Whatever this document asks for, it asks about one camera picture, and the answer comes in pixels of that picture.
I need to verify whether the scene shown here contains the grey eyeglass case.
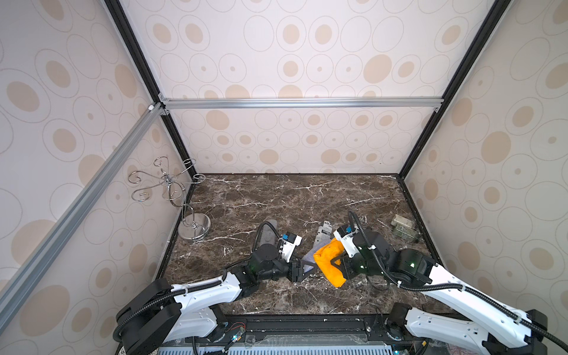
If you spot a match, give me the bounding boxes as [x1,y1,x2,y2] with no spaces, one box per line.
[257,219,279,246]

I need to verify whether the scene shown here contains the green clear box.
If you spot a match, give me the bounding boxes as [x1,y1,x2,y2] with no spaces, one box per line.
[390,214,419,243]

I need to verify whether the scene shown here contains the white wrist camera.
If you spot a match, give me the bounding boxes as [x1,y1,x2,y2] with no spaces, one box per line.
[333,224,359,258]
[279,232,302,263]

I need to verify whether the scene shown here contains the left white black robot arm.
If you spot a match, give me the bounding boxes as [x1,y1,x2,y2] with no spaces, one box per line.
[112,220,304,354]

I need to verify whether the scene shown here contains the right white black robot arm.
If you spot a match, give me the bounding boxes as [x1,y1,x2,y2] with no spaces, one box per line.
[331,212,567,354]

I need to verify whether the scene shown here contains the horizontal aluminium frame bar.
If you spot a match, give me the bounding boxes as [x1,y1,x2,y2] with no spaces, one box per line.
[150,96,444,112]

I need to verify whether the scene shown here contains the chrome hook stand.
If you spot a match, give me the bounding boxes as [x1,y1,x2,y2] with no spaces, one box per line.
[127,155,212,243]

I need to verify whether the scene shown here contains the diagonal aluminium frame bar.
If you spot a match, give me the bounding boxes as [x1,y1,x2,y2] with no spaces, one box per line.
[1,102,165,332]

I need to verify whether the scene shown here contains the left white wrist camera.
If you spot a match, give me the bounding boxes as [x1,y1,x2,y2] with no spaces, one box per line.
[279,232,302,263]

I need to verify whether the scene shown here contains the lavender eyeglass case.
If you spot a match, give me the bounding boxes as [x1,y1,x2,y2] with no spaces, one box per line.
[301,248,318,274]

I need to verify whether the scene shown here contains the orange cleaning cloth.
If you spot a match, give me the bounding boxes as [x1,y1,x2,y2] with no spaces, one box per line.
[314,239,346,288]

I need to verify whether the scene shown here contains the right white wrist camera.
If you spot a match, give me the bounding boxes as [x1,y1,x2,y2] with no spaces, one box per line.
[333,224,359,258]

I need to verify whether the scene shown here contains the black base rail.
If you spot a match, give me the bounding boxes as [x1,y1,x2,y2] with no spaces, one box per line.
[154,312,427,355]

